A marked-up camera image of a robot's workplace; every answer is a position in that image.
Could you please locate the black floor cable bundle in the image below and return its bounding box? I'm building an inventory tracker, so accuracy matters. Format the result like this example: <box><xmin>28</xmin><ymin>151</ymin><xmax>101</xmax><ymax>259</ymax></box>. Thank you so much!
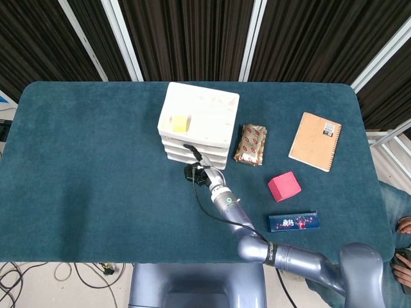
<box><xmin>0</xmin><ymin>261</ymin><xmax>49</xmax><ymax>308</ymax></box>

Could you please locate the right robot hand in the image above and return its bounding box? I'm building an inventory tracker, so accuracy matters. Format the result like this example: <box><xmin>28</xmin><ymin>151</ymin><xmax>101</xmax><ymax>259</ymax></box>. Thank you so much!
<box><xmin>182</xmin><ymin>144</ymin><xmax>227</xmax><ymax>191</ymax></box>

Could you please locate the blue-grey robot torso base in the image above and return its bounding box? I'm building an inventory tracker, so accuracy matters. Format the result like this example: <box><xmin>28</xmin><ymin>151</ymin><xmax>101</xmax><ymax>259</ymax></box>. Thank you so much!
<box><xmin>128</xmin><ymin>262</ymin><xmax>268</xmax><ymax>308</ymax></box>

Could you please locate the clear plastic drawer with trinkets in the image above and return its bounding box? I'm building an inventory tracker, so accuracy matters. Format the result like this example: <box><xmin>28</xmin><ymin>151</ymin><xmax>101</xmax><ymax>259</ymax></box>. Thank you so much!
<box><xmin>159</xmin><ymin>134</ymin><xmax>232</xmax><ymax>151</ymax></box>

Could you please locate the white plastic drawer cabinet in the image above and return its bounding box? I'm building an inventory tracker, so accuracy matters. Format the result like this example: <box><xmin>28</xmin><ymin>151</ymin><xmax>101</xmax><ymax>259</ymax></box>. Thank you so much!
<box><xmin>157</xmin><ymin>81</ymin><xmax>241</xmax><ymax>171</ymax></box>

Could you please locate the brown spiral notebook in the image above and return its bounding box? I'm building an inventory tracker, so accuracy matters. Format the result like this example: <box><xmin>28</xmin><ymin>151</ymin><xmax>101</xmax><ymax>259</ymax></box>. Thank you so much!
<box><xmin>288</xmin><ymin>112</ymin><xmax>343</xmax><ymax>173</ymax></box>

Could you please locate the dark blue printed box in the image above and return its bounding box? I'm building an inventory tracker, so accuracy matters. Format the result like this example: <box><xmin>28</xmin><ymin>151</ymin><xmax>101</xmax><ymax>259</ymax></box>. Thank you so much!
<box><xmin>267</xmin><ymin>211</ymin><xmax>321</xmax><ymax>233</ymax></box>

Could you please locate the grey worn shoe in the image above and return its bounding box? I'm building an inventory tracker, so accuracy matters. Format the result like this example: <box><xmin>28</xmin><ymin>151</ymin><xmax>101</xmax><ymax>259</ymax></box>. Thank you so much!
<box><xmin>279</xmin><ymin>269</ymin><xmax>305</xmax><ymax>282</ymax></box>

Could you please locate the person's bare hand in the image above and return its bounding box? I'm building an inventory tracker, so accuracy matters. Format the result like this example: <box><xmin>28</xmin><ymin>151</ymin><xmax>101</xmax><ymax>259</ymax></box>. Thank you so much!
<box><xmin>393</xmin><ymin>256</ymin><xmax>411</xmax><ymax>286</ymax></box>
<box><xmin>397</xmin><ymin>216</ymin><xmax>411</xmax><ymax>235</ymax></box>

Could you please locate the grey floor cable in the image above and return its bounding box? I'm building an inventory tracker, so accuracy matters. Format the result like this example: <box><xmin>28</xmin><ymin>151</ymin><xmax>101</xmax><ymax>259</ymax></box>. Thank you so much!
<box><xmin>53</xmin><ymin>262</ymin><xmax>127</xmax><ymax>308</ymax></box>

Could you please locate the yellow sticky note pad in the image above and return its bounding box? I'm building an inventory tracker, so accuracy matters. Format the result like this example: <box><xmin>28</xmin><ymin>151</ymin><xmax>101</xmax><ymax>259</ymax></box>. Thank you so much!
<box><xmin>172</xmin><ymin>114</ymin><xmax>193</xmax><ymax>133</ymax></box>

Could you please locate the white panel with blue mark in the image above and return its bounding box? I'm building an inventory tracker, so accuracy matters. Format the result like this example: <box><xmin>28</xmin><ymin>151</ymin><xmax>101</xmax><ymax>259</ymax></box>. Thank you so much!
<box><xmin>0</xmin><ymin>89</ymin><xmax>19</xmax><ymax>113</ymax></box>

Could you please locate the dark pleated curtain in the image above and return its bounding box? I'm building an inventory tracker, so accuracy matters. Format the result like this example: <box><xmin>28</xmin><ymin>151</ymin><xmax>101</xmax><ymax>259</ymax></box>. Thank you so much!
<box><xmin>0</xmin><ymin>0</ymin><xmax>411</xmax><ymax>129</ymax></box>

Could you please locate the teal felt table mat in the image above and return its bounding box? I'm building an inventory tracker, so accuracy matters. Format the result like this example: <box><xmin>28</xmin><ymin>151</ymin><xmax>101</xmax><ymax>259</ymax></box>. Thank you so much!
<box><xmin>0</xmin><ymin>80</ymin><xmax>396</xmax><ymax>266</ymax></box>

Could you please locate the white metal rack frame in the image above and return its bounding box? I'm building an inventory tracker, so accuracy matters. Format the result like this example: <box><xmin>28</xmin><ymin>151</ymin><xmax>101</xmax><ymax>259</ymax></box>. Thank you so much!
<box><xmin>365</xmin><ymin>119</ymin><xmax>411</xmax><ymax>187</ymax></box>

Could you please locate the white aluminium frame post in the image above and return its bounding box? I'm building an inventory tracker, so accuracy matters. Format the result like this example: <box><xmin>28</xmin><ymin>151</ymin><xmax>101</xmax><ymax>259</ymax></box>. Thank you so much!
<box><xmin>238</xmin><ymin>0</ymin><xmax>268</xmax><ymax>81</ymax></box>
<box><xmin>57</xmin><ymin>0</ymin><xmax>109</xmax><ymax>81</ymax></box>
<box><xmin>350</xmin><ymin>22</ymin><xmax>411</xmax><ymax>90</ymax></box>
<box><xmin>101</xmin><ymin>0</ymin><xmax>144</xmax><ymax>81</ymax></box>

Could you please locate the pink foam cube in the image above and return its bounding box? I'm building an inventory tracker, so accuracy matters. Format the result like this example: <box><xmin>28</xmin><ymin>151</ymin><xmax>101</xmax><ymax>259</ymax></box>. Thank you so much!
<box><xmin>267</xmin><ymin>171</ymin><xmax>302</xmax><ymax>203</ymax></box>

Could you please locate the gold foil snack packet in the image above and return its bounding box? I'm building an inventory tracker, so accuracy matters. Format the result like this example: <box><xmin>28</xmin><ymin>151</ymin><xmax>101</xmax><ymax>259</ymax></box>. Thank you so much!
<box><xmin>233</xmin><ymin>124</ymin><xmax>269</xmax><ymax>167</ymax></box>

